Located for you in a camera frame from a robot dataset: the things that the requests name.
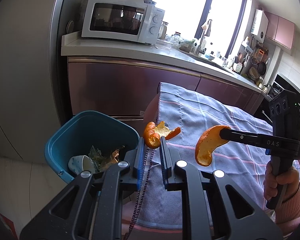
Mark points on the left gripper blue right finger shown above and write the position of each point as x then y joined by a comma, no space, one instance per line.
166,163

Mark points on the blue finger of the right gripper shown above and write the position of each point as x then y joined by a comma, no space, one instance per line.
253,139

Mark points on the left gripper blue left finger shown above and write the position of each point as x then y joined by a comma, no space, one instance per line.
138,167

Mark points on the gold foil snack wrapper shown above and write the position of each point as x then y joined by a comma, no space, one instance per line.
114,157

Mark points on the green clear snack wrapper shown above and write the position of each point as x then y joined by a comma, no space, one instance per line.
99,162

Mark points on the large orange peel piece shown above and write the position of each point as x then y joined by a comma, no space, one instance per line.
207,143

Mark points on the pink sleeve right forearm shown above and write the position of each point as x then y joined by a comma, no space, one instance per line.
287,216

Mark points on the teal plastic trash bin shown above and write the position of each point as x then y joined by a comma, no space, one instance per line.
79,134

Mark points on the chrome kitchen faucet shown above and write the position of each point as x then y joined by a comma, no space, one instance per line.
206,28

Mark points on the person's right hand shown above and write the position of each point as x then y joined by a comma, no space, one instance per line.
281,182

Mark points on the grey plaid tablecloth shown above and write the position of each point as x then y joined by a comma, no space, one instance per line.
199,117

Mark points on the black built-in oven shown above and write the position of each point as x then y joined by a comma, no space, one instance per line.
282,87

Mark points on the black hanging frying pan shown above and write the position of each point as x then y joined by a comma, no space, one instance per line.
262,68

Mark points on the grey refrigerator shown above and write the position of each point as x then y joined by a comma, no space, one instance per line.
34,94

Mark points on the white microwave oven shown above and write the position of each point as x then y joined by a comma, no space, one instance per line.
122,20

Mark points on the blue white bowl on microwave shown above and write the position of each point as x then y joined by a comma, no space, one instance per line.
149,2

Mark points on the black tracking camera box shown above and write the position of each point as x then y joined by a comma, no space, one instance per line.
286,122

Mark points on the pink upper wall cabinet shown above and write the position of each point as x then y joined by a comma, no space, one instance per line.
280,31

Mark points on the white wall water heater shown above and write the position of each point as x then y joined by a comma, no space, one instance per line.
259,27

